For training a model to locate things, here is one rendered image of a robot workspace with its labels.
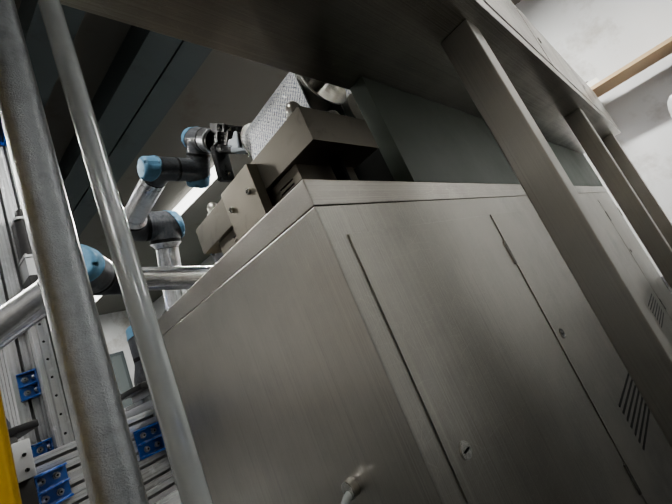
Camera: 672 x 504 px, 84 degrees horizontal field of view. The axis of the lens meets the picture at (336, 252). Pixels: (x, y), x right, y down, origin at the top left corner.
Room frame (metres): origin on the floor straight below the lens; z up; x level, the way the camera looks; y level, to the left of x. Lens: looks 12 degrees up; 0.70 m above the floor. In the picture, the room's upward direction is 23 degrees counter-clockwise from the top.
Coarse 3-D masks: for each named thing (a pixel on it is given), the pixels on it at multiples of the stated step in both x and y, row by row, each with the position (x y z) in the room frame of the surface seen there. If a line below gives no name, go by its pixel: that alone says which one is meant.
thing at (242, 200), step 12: (252, 168) 0.57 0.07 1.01; (240, 180) 0.59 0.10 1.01; (252, 180) 0.57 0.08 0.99; (228, 192) 0.62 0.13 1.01; (240, 192) 0.59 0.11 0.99; (252, 192) 0.57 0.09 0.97; (264, 192) 0.58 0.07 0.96; (228, 204) 0.62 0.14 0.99; (240, 204) 0.60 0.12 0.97; (252, 204) 0.58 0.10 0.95; (264, 204) 0.57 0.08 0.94; (240, 216) 0.61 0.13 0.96; (252, 216) 0.59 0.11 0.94; (240, 228) 0.62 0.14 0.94
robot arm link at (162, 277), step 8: (144, 272) 1.08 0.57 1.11; (152, 272) 1.09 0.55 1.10; (160, 272) 1.10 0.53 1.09; (168, 272) 1.10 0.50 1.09; (176, 272) 1.11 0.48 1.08; (184, 272) 1.11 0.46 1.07; (192, 272) 1.12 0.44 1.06; (200, 272) 1.13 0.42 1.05; (152, 280) 1.09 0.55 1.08; (160, 280) 1.10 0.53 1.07; (168, 280) 1.10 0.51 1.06; (176, 280) 1.11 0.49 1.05; (184, 280) 1.11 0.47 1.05; (192, 280) 1.12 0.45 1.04; (112, 288) 1.05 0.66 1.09; (152, 288) 1.11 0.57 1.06; (160, 288) 1.11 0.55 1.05; (168, 288) 1.12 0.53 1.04; (176, 288) 1.13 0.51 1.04; (184, 288) 1.14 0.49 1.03
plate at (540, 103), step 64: (64, 0) 0.32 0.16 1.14; (128, 0) 0.34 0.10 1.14; (192, 0) 0.37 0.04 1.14; (256, 0) 0.41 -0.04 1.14; (320, 0) 0.45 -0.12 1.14; (384, 0) 0.49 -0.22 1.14; (448, 0) 0.55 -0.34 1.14; (320, 64) 0.57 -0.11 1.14; (384, 64) 0.64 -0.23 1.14; (448, 64) 0.73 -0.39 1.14; (512, 64) 0.85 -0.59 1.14
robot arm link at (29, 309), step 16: (96, 256) 0.92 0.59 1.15; (96, 272) 0.93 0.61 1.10; (112, 272) 1.02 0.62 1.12; (32, 288) 0.89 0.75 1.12; (96, 288) 0.99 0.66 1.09; (16, 304) 0.87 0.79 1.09; (32, 304) 0.89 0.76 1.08; (0, 320) 0.86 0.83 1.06; (16, 320) 0.88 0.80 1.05; (32, 320) 0.90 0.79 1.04; (0, 336) 0.87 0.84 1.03; (16, 336) 0.90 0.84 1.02
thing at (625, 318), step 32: (480, 32) 0.65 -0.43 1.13; (480, 64) 0.62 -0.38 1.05; (480, 96) 0.64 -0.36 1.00; (512, 96) 0.61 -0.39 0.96; (512, 128) 0.63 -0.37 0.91; (576, 128) 1.42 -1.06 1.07; (512, 160) 0.65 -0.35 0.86; (544, 160) 0.62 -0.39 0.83; (608, 160) 1.40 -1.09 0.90; (544, 192) 0.63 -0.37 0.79; (576, 192) 0.64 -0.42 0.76; (640, 192) 2.11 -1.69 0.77; (544, 224) 0.65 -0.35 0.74; (576, 224) 0.62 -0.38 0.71; (640, 224) 1.41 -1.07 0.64; (576, 256) 0.64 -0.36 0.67; (608, 256) 0.61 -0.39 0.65; (608, 288) 0.63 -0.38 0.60; (608, 320) 0.64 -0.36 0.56; (640, 320) 0.62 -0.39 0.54; (640, 352) 0.63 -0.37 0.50; (640, 384) 0.65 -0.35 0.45
